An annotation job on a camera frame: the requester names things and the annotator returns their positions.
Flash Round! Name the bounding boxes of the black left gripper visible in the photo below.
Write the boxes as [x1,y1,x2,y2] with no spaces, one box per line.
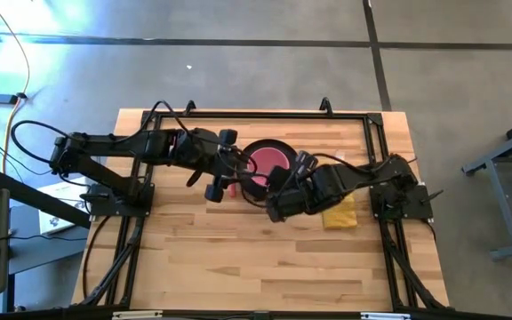
[173,127,266,204]

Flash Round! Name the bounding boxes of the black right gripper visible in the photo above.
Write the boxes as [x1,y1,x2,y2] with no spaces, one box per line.
[265,164,324,223]

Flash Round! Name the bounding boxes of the red bowl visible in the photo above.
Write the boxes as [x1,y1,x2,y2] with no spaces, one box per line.
[249,147,292,188]

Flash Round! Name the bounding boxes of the yellow sponge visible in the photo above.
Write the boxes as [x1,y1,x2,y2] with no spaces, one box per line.
[321,193,359,230]

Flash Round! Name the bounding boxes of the white paper sheet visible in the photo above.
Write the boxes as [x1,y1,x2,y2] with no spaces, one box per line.
[37,176,92,236]

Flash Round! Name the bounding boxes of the dark side desk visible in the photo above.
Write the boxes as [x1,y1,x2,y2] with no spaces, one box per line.
[0,168,93,276]

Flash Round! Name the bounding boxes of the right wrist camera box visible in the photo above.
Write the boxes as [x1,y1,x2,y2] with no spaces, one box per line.
[294,149,320,178]

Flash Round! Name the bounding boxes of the black table frame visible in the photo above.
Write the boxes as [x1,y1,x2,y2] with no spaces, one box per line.
[71,110,451,312]

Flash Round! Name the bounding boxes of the silver frame bracket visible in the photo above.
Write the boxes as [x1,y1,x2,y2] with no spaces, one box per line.
[361,311,412,320]
[112,310,164,320]

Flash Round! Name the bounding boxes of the black floor cable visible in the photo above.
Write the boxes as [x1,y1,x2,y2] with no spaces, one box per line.
[81,214,112,300]

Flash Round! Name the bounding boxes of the grey metal table frame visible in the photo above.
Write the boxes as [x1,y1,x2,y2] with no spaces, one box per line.
[461,109,512,262]

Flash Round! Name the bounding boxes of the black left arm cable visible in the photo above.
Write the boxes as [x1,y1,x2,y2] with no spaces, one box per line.
[10,100,195,166]

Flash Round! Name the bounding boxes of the yellow cable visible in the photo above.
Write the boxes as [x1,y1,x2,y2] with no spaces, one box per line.
[0,0,32,175]

